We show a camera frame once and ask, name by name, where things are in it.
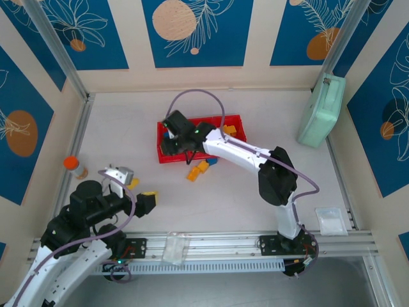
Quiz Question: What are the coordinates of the clear plastic bag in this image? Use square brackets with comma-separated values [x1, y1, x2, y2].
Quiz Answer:
[162, 232, 192, 265]

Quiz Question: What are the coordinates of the orange capped bottle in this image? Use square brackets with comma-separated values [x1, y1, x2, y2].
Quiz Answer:
[63, 155, 89, 180]

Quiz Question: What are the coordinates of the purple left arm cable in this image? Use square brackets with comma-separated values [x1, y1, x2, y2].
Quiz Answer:
[12, 170, 137, 304]

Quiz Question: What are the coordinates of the base wire bundle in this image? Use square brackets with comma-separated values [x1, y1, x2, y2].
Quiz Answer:
[284, 255, 323, 279]

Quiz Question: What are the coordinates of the white plastic bag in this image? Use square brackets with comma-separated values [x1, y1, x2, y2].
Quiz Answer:
[314, 207, 348, 237]

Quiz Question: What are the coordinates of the green lit circuit board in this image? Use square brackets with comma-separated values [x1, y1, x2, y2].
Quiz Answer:
[102, 259, 137, 276]

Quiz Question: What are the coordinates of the mint green zipper case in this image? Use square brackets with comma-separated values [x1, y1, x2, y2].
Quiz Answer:
[297, 72, 347, 148]

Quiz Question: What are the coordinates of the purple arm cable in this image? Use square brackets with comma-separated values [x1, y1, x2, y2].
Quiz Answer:
[166, 89, 320, 279]
[12, 170, 137, 304]

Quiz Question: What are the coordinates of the grey slotted cable duct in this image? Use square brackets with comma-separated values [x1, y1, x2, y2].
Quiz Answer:
[101, 258, 286, 273]

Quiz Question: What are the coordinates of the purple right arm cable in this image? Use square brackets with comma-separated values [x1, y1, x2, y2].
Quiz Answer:
[166, 89, 320, 279]

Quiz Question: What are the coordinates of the aluminium table side rail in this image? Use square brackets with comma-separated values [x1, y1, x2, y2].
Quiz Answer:
[325, 134, 360, 232]
[47, 93, 95, 237]

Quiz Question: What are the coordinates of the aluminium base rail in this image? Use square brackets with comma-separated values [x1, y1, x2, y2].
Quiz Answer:
[27, 230, 375, 265]

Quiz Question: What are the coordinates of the aluminium frame post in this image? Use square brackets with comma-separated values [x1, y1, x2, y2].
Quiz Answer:
[24, 0, 89, 100]
[319, 0, 376, 89]

